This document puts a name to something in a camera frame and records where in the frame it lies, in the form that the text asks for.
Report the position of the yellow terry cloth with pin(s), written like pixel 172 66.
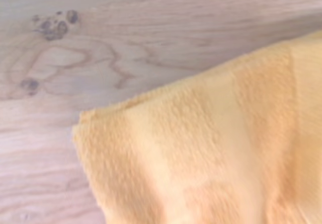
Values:
pixel 208 138

